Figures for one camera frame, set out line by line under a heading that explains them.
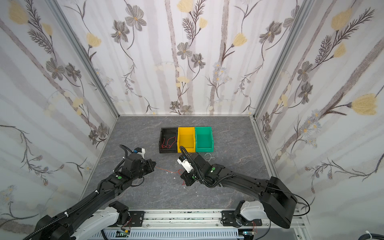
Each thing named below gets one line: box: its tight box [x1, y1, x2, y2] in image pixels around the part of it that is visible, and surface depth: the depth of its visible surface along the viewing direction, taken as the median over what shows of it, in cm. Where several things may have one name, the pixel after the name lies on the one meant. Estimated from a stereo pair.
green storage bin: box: [195, 126, 215, 153], surface depth 104 cm
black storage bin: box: [159, 127, 178, 154], surface depth 103 cm
